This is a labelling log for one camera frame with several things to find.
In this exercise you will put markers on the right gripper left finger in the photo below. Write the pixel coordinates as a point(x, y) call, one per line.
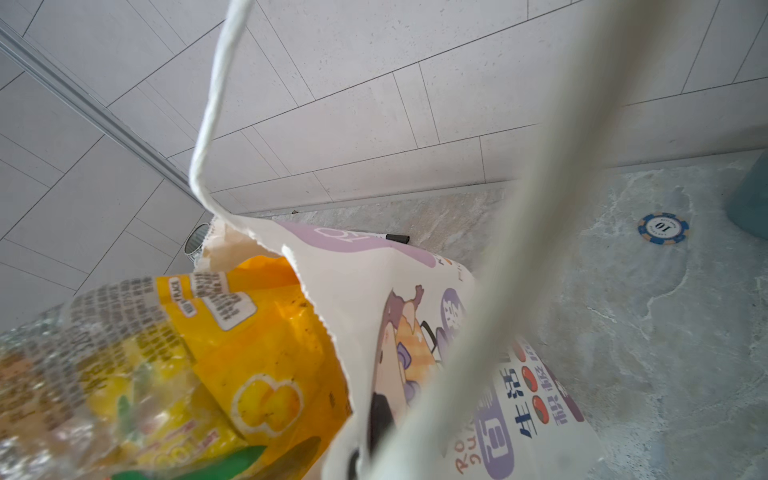
point(352, 473)

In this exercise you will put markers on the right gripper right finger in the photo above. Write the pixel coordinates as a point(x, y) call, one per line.
point(380, 421)

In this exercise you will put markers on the white printed paper bag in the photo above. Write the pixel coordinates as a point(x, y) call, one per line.
point(533, 232)

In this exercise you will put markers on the yellow snack package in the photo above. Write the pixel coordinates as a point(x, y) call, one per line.
point(208, 375)

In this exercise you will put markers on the black white marker pen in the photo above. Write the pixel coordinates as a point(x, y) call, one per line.
point(403, 239)

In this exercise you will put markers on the striped ceramic mug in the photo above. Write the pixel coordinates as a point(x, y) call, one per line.
point(194, 244)

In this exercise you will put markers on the blue white poker chip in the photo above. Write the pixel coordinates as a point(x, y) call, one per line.
point(663, 228)

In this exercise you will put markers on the teal ceramic cup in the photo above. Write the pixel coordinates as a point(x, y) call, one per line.
point(747, 206)

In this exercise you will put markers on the left aluminium corner post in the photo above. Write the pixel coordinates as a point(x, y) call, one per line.
point(72, 94)

